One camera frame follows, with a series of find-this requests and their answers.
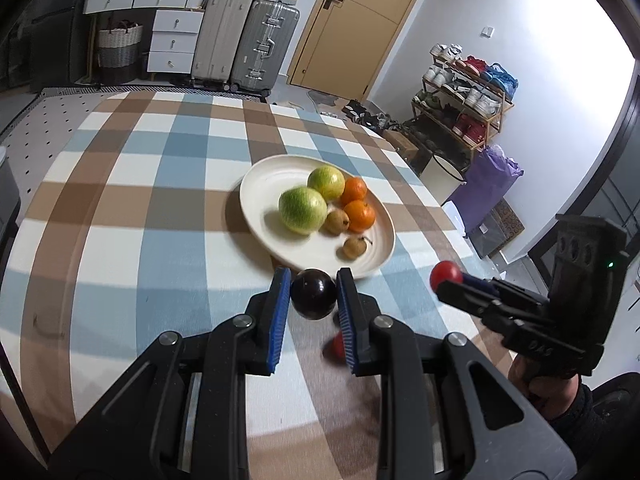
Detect red tomato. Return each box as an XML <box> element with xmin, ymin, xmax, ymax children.
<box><xmin>323</xmin><ymin>332</ymin><xmax>346</xmax><ymax>364</ymax></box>
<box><xmin>430</xmin><ymin>260</ymin><xmax>464</xmax><ymax>292</ymax></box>

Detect brown longan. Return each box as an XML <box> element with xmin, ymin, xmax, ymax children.
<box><xmin>323</xmin><ymin>209</ymin><xmax>350</xmax><ymax>235</ymax></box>
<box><xmin>342</xmin><ymin>236</ymin><xmax>372</xmax><ymax>261</ymax></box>

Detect dark plum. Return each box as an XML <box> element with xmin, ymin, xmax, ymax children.
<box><xmin>290</xmin><ymin>269</ymin><xmax>337</xmax><ymax>321</ymax></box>

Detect person's right hand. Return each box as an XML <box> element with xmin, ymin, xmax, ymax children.
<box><xmin>508</xmin><ymin>354</ymin><xmax>580</xmax><ymax>420</ymax></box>

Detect purple bag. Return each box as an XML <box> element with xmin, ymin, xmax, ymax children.
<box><xmin>448</xmin><ymin>145</ymin><xmax>524</xmax><ymax>234</ymax></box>

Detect white bucket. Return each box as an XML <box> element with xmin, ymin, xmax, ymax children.
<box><xmin>420</xmin><ymin>154</ymin><xmax>466</xmax><ymax>205</ymax></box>

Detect front orange tangerine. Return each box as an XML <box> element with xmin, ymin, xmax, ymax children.
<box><xmin>343</xmin><ymin>200</ymin><xmax>376</xmax><ymax>233</ymax></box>

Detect orange tangerine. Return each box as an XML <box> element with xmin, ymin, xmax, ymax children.
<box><xmin>343</xmin><ymin>200</ymin><xmax>376</xmax><ymax>233</ymax></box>
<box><xmin>340</xmin><ymin>177</ymin><xmax>368</xmax><ymax>206</ymax></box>

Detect rear orange tangerine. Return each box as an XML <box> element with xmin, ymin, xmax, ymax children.
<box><xmin>340</xmin><ymin>177</ymin><xmax>368</xmax><ymax>206</ymax></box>

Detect yellow-green guava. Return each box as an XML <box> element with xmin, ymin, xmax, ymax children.
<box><xmin>307</xmin><ymin>165</ymin><xmax>345</xmax><ymax>202</ymax></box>

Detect large green guava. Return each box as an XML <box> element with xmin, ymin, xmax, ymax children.
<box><xmin>278</xmin><ymin>186</ymin><xmax>328</xmax><ymax>235</ymax></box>

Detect wooden shoe rack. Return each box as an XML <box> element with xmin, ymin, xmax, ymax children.
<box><xmin>411</xmin><ymin>44</ymin><xmax>520</xmax><ymax>156</ymax></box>

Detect plaid checkered tablecloth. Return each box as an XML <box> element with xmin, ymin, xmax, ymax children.
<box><xmin>0</xmin><ymin>90</ymin><xmax>516</xmax><ymax>480</ymax></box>

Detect wooden door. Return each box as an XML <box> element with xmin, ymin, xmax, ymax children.
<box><xmin>285</xmin><ymin>0</ymin><xmax>418</xmax><ymax>100</ymax></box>

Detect silver aluminium suitcase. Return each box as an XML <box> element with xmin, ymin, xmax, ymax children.
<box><xmin>230</xmin><ymin>0</ymin><xmax>299</xmax><ymax>98</ymax></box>

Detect beige ribbed suitcase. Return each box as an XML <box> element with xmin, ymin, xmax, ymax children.
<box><xmin>191</xmin><ymin>0</ymin><xmax>253</xmax><ymax>89</ymax></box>

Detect woven laundry basket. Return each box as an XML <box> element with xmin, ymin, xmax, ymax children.
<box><xmin>98</xmin><ymin>21</ymin><xmax>143</xmax><ymax>86</ymax></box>

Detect black refrigerator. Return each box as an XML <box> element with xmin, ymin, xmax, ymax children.
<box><xmin>1</xmin><ymin>0</ymin><xmax>90</xmax><ymax>92</ymax></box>

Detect white drawer desk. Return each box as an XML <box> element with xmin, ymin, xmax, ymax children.
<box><xmin>84</xmin><ymin>0</ymin><xmax>204</xmax><ymax>75</ymax></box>

